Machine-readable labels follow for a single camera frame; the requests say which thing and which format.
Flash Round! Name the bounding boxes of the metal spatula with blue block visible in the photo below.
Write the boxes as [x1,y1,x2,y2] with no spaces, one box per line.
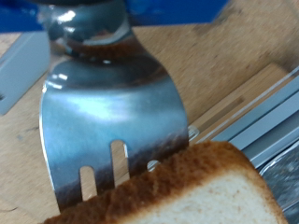
[0,0,230,213]

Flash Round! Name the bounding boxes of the white bread slice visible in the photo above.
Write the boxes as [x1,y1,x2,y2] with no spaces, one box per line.
[40,140,289,224]

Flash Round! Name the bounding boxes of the glass oven door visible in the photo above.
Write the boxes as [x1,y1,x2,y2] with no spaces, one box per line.
[0,31,299,150]

